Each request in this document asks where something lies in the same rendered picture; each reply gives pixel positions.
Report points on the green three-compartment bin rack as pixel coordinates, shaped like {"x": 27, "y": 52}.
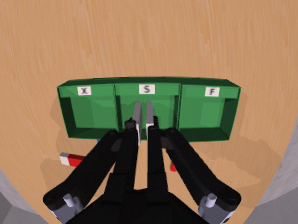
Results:
{"x": 97, "y": 105}

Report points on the red and white eraser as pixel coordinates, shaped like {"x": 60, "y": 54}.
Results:
{"x": 71, "y": 159}

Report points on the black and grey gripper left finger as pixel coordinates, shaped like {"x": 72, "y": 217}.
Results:
{"x": 72, "y": 195}

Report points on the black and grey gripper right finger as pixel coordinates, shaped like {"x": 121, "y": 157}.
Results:
{"x": 216, "y": 201}

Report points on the red aa battery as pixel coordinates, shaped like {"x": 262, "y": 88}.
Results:
{"x": 172, "y": 168}

